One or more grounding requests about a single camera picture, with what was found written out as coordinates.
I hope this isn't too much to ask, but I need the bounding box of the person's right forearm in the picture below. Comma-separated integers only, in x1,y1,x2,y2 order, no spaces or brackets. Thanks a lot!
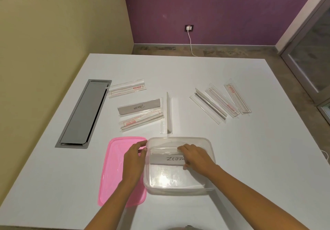
205,165,330,230

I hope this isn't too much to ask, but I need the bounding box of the clear label holder plain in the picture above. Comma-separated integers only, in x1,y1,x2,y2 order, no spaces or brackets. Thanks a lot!
159,91,174,135
189,87,229,125

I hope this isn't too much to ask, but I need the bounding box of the clear label holder white card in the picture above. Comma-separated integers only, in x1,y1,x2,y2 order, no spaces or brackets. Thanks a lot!
149,147,192,166

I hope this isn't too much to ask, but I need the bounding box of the clear label holder red print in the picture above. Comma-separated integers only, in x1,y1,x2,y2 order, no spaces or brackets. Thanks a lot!
118,110,164,131
205,87,240,120
223,79,252,115
107,79,147,99

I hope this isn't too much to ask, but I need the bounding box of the person's left forearm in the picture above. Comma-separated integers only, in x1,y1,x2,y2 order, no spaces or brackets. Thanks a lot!
85,177,145,230

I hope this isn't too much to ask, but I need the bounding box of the glass door with white frame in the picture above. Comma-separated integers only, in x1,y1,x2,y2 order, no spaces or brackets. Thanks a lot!
274,0,330,125

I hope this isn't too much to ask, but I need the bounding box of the pink plastic lid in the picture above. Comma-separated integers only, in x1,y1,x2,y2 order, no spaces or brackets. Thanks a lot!
98,137,148,207

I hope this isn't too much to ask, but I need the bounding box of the grey table cable hatch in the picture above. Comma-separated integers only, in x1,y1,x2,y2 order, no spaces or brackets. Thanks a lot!
54,79,112,149

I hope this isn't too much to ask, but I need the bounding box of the white power cable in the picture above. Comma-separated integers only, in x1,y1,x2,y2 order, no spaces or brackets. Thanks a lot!
189,31,197,57

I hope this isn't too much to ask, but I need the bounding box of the person's right hand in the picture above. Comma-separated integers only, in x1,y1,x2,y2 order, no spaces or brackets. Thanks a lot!
178,145,220,183

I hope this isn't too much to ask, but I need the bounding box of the clear plastic container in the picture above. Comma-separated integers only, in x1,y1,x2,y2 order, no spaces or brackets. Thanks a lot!
143,137,217,196

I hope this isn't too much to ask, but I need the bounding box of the person's left hand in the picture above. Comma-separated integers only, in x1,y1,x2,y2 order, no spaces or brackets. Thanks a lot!
123,141,148,184

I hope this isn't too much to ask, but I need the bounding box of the clear label holder grey card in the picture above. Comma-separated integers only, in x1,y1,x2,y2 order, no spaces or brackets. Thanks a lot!
117,98,162,116

